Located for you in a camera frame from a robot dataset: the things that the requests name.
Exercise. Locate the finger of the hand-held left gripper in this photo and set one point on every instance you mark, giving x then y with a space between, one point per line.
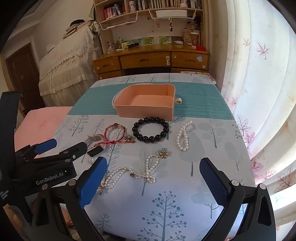
46 145
74 151

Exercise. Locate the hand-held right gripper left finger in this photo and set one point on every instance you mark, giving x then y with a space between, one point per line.
92 183

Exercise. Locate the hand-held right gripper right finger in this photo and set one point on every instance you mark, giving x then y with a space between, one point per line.
214 183

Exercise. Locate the silver rhinestone leaf brooch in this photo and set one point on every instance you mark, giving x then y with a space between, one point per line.
101 185

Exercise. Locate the round pearl brooch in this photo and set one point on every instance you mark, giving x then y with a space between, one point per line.
91 160

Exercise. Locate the black rectangular pendant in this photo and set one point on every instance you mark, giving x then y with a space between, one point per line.
95 150

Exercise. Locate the silver wristwatch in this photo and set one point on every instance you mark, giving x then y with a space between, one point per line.
93 139

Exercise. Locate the pink jewelry box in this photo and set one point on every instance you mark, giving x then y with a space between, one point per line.
143 110

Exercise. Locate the pink blanket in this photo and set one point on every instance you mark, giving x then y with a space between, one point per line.
41 122

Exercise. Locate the tree print tablecloth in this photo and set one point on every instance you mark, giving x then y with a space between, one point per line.
166 204

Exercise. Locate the brown wooden door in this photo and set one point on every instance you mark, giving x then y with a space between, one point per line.
23 74

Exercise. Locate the lace covered piano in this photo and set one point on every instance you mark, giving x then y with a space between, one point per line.
67 62

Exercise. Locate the leaf print curtain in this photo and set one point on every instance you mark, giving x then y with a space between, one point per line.
259 92

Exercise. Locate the snack box on table edge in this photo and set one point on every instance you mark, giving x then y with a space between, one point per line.
203 74

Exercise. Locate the wooden desk with drawers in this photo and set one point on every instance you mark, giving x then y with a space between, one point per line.
143 59

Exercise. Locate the stack of books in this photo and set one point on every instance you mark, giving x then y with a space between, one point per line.
70 30

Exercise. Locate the yellow cup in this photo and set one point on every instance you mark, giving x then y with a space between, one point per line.
125 45

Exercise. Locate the black flashlight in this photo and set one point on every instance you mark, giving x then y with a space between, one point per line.
133 45

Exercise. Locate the black hat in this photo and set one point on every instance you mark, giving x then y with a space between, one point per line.
76 22

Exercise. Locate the small red box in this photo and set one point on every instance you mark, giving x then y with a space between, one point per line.
200 48

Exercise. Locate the green picture strip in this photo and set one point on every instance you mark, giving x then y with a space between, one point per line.
155 40

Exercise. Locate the wooden bookshelf hutch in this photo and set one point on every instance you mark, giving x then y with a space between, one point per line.
148 30

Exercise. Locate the white tube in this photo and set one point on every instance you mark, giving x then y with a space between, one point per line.
178 42

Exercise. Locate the red patterned jar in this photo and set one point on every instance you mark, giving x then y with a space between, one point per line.
194 39

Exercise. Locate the hanging keys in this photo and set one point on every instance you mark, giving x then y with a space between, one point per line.
171 26

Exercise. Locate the white plastic container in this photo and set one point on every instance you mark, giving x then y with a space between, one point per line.
171 13

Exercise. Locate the row of shelf books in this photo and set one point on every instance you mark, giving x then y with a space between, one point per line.
159 3

